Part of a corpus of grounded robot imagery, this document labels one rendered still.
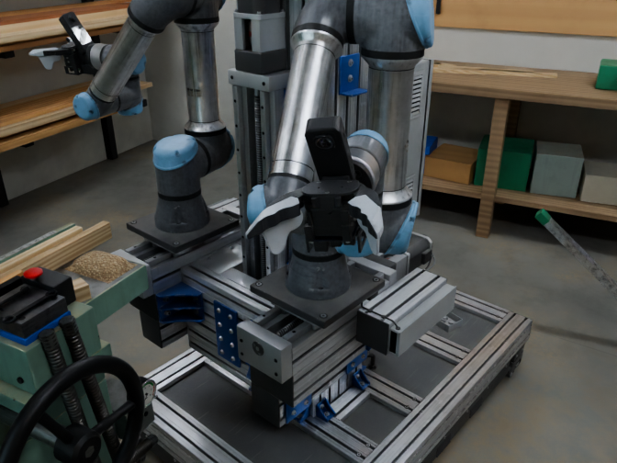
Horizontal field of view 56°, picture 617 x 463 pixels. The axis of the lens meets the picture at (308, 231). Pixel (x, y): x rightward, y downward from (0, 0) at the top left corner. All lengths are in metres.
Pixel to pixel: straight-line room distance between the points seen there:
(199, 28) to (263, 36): 0.29
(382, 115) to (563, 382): 1.63
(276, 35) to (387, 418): 1.17
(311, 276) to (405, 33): 0.53
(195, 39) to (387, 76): 0.65
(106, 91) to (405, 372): 1.29
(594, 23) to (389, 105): 2.70
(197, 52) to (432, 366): 1.27
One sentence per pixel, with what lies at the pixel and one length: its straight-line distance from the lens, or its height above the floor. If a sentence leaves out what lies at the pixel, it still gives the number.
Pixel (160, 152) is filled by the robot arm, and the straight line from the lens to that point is 1.55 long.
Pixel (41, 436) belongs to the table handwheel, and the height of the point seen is 0.82.
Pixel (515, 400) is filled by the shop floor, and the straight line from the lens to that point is 2.36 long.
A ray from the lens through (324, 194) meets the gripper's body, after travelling 0.71.
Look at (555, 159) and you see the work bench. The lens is 3.44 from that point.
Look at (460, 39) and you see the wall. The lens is 3.85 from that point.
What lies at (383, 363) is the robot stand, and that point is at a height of 0.21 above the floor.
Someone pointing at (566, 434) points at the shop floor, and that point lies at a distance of 2.30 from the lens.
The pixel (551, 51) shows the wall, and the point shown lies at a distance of 3.78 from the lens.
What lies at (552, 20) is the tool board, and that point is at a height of 1.12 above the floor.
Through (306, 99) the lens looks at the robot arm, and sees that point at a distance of 1.01.
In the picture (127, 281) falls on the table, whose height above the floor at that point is 0.89.
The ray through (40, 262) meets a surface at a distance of 1.31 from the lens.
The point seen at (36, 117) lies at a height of 0.61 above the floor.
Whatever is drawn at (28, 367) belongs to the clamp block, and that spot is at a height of 0.93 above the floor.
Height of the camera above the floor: 1.52
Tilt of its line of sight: 27 degrees down
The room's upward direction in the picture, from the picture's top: straight up
